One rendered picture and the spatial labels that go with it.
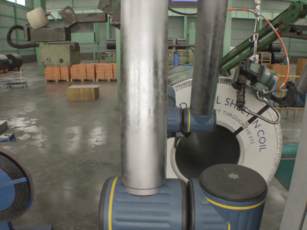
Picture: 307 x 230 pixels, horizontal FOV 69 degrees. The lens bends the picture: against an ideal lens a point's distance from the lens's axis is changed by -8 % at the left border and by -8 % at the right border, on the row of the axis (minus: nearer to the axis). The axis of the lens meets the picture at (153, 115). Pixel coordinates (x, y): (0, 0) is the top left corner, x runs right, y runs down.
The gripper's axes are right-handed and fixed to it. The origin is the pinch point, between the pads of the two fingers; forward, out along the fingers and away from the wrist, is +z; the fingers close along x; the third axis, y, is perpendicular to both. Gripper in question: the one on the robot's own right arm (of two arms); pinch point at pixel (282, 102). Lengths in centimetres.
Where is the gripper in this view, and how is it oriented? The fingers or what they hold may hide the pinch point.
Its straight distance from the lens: 174.0
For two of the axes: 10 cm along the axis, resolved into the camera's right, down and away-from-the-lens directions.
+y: 9.0, 4.3, 0.4
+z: -2.4, 4.4, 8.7
